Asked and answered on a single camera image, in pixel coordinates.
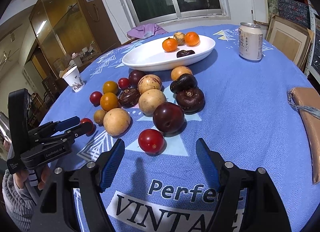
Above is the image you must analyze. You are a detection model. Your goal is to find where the patterned paper cup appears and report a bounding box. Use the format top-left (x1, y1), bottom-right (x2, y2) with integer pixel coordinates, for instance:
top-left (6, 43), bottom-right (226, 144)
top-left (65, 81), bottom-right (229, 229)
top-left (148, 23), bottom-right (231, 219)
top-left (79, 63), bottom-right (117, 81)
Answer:
top-left (62, 66), bottom-right (85, 93)

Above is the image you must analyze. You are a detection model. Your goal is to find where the purple garment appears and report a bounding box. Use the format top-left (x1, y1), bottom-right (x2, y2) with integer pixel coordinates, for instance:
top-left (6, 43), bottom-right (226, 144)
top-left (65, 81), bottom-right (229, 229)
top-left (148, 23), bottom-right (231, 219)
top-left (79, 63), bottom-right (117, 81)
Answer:
top-left (127, 23), bottom-right (168, 39)

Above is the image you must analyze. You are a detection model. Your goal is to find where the white drink can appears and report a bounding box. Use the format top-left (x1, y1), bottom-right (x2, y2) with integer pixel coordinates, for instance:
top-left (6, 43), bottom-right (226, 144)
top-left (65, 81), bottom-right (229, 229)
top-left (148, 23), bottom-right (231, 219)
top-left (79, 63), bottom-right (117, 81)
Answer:
top-left (238, 22), bottom-right (264, 61)

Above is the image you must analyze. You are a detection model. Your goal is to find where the small dark plum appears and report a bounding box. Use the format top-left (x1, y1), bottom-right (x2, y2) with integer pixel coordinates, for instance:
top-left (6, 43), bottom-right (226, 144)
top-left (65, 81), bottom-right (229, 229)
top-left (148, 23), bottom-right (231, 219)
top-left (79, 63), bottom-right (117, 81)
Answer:
top-left (128, 70), bottom-right (146, 88)

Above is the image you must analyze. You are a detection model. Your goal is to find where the blue printed tablecloth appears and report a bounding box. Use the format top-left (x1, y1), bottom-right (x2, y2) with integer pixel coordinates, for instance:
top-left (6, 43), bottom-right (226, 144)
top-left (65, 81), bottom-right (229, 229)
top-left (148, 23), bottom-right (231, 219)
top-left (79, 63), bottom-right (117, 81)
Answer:
top-left (37, 23), bottom-right (320, 232)

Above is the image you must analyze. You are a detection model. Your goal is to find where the person's left forearm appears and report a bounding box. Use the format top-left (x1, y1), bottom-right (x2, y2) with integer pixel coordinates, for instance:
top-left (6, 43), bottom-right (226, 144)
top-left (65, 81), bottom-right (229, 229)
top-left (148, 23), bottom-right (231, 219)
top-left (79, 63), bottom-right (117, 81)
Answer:
top-left (2, 169), bottom-right (43, 232)

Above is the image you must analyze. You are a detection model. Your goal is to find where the white oval plate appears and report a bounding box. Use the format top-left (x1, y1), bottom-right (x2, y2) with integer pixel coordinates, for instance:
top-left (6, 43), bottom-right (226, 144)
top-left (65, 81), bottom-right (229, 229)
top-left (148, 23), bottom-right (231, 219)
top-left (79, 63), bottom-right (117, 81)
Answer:
top-left (122, 35), bottom-right (216, 71)

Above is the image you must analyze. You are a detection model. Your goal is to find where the wooden glass cabinet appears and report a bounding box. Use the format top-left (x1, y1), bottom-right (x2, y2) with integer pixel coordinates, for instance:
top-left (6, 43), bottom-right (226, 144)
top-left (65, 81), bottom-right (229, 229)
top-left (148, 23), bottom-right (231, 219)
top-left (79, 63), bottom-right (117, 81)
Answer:
top-left (29, 0), bottom-right (120, 58)

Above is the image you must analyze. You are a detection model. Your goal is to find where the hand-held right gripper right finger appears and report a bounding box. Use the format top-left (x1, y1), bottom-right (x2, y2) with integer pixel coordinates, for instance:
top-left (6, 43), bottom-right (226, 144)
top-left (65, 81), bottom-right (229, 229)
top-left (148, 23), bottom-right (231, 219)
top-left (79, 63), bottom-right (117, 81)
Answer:
top-left (196, 138), bottom-right (292, 232)

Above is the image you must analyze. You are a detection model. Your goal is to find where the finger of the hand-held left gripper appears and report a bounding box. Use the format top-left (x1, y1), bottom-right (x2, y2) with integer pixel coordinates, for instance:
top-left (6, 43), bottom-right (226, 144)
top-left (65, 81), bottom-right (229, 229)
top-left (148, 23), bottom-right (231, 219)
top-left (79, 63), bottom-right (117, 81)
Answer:
top-left (34, 123), bottom-right (94, 145)
top-left (29, 116), bottom-right (80, 136)

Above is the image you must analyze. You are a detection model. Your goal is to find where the mandarin orange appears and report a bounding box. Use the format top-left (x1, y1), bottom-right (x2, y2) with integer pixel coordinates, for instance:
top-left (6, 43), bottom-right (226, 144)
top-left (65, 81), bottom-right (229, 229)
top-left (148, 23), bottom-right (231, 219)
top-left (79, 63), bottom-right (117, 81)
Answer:
top-left (162, 37), bottom-right (179, 53)
top-left (184, 31), bottom-right (200, 47)

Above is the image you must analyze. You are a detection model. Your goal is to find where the person's left hand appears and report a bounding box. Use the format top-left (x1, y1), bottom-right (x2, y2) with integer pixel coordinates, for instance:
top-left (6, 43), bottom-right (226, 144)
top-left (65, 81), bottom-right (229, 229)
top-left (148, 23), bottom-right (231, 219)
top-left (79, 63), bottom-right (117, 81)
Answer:
top-left (15, 166), bottom-right (52, 191)

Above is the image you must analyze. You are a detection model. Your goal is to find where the yellow-orange tomato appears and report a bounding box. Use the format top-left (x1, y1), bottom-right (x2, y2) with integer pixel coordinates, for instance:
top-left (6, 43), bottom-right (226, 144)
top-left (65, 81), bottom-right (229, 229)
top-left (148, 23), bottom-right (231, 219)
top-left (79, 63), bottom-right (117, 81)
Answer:
top-left (100, 92), bottom-right (119, 112)
top-left (103, 81), bottom-right (119, 96)

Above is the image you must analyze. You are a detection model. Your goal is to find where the small tan longan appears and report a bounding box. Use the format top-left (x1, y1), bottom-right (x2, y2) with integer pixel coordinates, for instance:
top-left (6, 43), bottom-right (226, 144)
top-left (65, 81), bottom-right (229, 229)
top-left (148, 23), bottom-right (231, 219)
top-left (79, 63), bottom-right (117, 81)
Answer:
top-left (94, 109), bottom-right (107, 124)

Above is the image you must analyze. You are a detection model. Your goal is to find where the cardboard box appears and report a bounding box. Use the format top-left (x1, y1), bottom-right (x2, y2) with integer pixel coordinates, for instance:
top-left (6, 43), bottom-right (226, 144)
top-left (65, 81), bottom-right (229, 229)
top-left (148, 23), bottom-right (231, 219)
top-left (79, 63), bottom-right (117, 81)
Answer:
top-left (265, 15), bottom-right (313, 71)

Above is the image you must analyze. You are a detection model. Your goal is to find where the large dark plum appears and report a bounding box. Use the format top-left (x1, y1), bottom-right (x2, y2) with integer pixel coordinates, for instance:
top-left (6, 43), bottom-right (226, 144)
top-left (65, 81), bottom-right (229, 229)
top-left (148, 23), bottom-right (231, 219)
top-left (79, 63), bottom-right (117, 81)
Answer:
top-left (153, 102), bottom-right (185, 134)

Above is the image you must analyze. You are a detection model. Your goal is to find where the speckled yellow fruit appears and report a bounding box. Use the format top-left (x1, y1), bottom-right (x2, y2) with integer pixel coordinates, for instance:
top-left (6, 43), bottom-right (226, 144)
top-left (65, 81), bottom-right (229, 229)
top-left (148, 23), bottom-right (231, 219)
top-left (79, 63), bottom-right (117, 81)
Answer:
top-left (173, 32), bottom-right (186, 46)

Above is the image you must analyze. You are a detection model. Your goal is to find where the tan round fruit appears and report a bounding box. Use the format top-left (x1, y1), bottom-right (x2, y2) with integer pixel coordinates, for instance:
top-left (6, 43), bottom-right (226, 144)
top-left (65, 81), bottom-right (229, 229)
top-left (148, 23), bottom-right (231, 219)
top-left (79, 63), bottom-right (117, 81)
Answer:
top-left (137, 74), bottom-right (163, 95)
top-left (138, 89), bottom-right (167, 117)
top-left (103, 108), bottom-right (131, 137)

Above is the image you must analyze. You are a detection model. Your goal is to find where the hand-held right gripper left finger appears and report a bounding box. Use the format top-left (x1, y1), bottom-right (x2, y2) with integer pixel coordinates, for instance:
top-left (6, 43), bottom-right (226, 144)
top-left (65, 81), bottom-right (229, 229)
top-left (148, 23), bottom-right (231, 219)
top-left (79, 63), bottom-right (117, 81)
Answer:
top-left (29, 138), bottom-right (125, 232)

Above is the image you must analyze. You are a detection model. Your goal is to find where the round orange-yellow fruit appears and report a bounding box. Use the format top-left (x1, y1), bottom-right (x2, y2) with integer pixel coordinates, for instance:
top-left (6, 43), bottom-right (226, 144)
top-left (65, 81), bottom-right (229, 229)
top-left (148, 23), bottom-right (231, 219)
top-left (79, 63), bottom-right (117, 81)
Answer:
top-left (171, 66), bottom-right (193, 81)

